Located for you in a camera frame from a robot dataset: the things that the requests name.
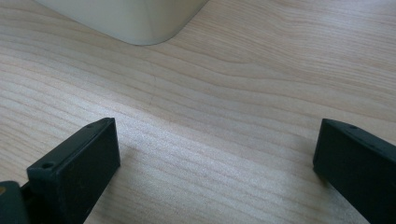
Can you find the white plastic container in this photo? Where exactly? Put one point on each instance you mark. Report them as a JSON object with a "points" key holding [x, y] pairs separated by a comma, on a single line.
{"points": [[134, 18]]}

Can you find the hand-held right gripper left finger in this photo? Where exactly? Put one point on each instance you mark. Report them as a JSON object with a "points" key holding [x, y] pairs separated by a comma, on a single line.
{"points": [[74, 174]]}

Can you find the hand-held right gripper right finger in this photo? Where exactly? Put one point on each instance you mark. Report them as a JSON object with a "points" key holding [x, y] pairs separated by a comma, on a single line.
{"points": [[358, 168]]}

